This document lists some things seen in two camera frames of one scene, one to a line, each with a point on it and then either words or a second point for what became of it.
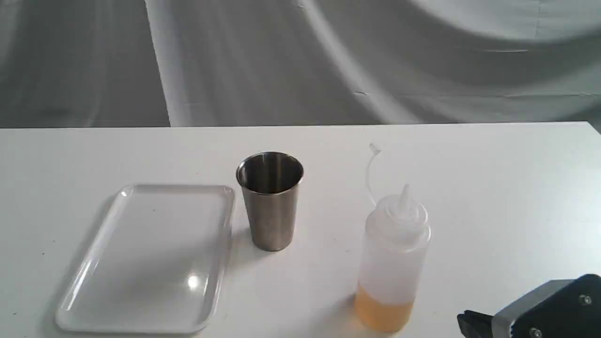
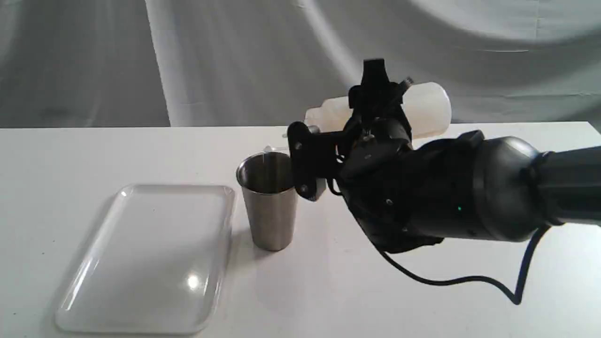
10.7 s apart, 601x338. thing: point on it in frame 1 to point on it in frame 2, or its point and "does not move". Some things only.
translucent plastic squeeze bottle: (397, 235) to (427, 105)
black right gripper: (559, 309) to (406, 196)
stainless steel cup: (270, 180) does not move
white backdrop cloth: (143, 63) does not move
